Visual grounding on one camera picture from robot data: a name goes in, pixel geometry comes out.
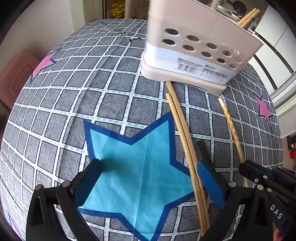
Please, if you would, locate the beige plastic utensil holder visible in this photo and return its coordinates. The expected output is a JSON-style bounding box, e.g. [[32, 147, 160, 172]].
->
[[140, 1, 262, 95]]

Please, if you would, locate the wooden chopstick in holder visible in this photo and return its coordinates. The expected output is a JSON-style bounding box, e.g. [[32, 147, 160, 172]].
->
[[244, 10, 260, 29]]

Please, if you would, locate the wooden chopstick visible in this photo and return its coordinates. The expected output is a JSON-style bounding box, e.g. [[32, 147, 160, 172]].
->
[[237, 8, 258, 28], [244, 10, 260, 29], [165, 92, 208, 237], [166, 81, 210, 235], [217, 97, 249, 188]]

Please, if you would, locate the white refrigerator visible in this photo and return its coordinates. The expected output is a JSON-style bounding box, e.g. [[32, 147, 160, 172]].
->
[[249, 6, 295, 94]]

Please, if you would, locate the grey checked star tablecloth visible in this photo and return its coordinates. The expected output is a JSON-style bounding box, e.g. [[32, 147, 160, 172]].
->
[[1, 19, 283, 240]]

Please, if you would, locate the pink cushioned chair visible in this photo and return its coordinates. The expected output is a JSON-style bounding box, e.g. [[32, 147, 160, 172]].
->
[[1, 50, 40, 109]]

